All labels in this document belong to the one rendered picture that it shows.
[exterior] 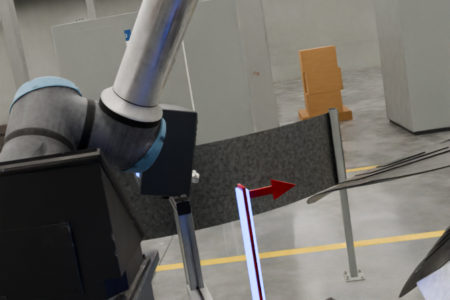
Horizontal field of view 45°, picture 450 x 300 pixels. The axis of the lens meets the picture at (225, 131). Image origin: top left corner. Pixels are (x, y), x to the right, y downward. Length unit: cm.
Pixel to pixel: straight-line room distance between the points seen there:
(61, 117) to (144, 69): 16
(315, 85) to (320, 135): 600
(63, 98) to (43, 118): 6
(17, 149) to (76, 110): 13
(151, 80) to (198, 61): 589
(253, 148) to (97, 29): 472
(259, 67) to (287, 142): 239
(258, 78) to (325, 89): 394
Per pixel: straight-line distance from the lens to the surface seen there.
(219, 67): 678
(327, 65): 889
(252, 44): 505
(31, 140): 90
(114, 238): 81
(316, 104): 892
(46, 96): 96
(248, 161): 260
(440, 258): 89
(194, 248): 116
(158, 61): 91
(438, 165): 63
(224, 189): 258
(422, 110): 703
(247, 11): 506
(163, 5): 89
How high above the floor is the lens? 134
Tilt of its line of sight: 8 degrees down
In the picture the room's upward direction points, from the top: 9 degrees counter-clockwise
